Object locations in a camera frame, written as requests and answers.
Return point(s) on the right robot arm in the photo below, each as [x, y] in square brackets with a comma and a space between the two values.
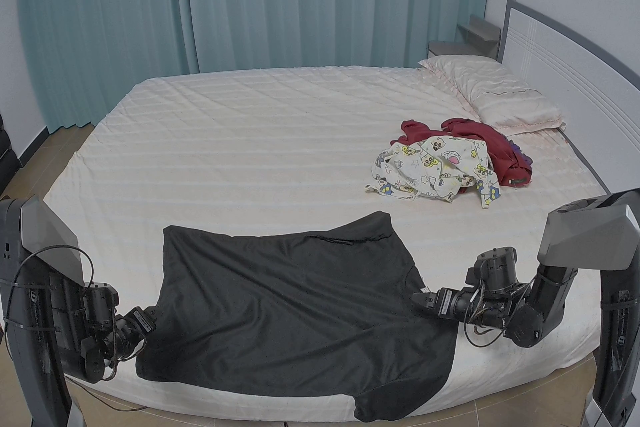
[585, 235]

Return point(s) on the bed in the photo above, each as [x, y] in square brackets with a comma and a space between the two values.
[250, 140]

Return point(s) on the black T-shirt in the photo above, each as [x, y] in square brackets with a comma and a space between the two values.
[280, 305]

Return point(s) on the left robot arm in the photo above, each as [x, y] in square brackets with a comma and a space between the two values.
[35, 235]

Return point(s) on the grey bedside table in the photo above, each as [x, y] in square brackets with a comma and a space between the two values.
[480, 29]

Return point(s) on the cream pillow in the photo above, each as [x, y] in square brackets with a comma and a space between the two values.
[500, 94]

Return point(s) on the dark red garment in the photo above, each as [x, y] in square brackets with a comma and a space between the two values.
[500, 140]

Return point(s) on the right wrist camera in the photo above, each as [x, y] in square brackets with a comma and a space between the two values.
[475, 276]

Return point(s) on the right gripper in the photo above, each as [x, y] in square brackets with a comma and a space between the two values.
[457, 304]

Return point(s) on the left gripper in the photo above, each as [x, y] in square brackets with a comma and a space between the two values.
[140, 327]

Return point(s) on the purple garment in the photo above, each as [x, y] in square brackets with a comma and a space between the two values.
[525, 160]

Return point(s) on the white printed pyjama top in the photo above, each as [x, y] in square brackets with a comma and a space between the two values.
[440, 160]

